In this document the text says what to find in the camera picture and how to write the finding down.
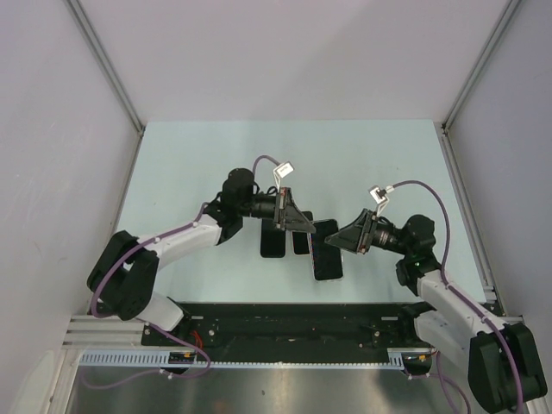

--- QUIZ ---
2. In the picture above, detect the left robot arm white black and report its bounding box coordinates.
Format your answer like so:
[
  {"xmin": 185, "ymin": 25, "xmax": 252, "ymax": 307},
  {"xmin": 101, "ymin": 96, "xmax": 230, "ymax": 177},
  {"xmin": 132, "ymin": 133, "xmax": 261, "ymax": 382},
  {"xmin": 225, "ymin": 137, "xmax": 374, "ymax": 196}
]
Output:
[{"xmin": 87, "ymin": 168, "xmax": 316, "ymax": 345}]

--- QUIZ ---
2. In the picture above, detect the beige pink phone case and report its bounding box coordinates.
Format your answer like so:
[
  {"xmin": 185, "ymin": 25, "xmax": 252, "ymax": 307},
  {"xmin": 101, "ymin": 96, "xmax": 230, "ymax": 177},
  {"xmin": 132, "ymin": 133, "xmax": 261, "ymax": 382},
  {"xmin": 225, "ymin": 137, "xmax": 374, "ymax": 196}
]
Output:
[{"xmin": 291, "ymin": 210, "xmax": 314, "ymax": 258}]

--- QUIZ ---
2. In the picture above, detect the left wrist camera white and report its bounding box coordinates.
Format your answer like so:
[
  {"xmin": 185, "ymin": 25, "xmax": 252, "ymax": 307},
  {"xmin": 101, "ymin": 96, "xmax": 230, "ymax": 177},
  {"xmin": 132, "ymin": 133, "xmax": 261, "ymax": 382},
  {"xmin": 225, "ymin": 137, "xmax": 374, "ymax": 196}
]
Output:
[{"xmin": 273, "ymin": 161, "xmax": 294, "ymax": 189}]

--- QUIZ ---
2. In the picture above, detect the white slotted cable duct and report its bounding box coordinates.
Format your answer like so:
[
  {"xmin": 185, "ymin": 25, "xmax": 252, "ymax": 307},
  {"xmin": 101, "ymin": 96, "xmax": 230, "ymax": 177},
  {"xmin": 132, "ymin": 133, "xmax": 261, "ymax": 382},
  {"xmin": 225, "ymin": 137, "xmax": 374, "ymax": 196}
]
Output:
[{"xmin": 79, "ymin": 347, "xmax": 436, "ymax": 370}]

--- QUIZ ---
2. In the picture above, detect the aluminium corner post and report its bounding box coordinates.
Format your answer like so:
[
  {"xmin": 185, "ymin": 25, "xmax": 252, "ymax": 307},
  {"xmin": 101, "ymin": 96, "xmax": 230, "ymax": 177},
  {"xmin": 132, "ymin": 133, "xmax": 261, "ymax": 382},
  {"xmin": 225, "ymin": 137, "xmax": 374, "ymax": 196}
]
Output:
[
  {"xmin": 441, "ymin": 0, "xmax": 525, "ymax": 134},
  {"xmin": 63, "ymin": 0, "xmax": 145, "ymax": 137}
]

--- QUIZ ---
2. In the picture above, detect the right aluminium corner post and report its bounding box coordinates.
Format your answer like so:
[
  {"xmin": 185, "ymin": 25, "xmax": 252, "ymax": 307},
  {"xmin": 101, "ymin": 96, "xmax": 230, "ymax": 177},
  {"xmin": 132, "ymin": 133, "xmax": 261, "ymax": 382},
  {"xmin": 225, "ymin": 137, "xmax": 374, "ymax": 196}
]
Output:
[{"xmin": 441, "ymin": 0, "xmax": 525, "ymax": 134}]

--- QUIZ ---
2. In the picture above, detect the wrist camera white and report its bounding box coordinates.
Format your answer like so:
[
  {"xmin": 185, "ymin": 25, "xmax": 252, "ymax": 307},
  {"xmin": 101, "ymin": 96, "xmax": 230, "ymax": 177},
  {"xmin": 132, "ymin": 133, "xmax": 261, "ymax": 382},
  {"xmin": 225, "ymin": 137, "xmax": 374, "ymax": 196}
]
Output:
[
  {"xmin": 273, "ymin": 161, "xmax": 294, "ymax": 189},
  {"xmin": 369, "ymin": 185, "xmax": 389, "ymax": 217}
]

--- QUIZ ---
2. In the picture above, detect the left aluminium corner post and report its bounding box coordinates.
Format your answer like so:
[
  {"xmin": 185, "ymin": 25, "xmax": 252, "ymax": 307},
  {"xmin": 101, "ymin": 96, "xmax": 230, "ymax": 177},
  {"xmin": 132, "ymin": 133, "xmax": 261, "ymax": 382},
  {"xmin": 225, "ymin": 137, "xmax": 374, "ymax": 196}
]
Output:
[{"xmin": 63, "ymin": 0, "xmax": 145, "ymax": 137}]

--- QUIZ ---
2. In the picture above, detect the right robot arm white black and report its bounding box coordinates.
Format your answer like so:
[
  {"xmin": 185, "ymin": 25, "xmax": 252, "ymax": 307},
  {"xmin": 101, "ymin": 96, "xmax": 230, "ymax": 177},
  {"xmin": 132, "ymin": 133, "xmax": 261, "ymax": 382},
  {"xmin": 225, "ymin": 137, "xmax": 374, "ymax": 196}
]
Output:
[{"xmin": 325, "ymin": 210, "xmax": 548, "ymax": 413}]

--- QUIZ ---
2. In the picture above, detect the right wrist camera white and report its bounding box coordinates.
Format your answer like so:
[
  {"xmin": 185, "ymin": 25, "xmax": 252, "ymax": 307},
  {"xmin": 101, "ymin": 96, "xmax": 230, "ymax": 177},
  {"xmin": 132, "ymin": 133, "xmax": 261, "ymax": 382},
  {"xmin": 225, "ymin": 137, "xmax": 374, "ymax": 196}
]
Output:
[{"xmin": 369, "ymin": 185, "xmax": 389, "ymax": 217}]

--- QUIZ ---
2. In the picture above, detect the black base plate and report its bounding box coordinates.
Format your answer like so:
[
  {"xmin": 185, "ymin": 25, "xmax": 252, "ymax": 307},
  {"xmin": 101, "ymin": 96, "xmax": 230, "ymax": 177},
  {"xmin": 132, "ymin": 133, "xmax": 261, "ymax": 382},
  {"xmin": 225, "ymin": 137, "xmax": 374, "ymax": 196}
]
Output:
[{"xmin": 141, "ymin": 302, "xmax": 433, "ymax": 367}]

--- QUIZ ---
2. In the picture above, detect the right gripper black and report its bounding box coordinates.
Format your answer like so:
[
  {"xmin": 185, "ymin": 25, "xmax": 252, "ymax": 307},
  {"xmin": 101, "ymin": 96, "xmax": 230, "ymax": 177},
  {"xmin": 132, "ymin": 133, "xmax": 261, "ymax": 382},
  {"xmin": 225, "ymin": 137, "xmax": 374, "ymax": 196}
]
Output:
[{"xmin": 324, "ymin": 209, "xmax": 411, "ymax": 255}]

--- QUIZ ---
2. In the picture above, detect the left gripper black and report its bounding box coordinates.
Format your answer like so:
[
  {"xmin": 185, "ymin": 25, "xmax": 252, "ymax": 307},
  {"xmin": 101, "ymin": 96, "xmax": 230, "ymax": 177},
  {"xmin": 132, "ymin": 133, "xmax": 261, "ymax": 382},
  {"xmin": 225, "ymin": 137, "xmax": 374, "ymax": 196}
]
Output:
[{"xmin": 238, "ymin": 187, "xmax": 315, "ymax": 233}]

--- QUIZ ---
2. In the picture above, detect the small black phone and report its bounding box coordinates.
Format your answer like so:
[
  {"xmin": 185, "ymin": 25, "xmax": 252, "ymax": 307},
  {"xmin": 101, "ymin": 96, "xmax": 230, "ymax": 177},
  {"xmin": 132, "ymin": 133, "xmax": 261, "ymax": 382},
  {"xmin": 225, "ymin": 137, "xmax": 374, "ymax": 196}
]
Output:
[{"xmin": 309, "ymin": 219, "xmax": 345, "ymax": 281}]

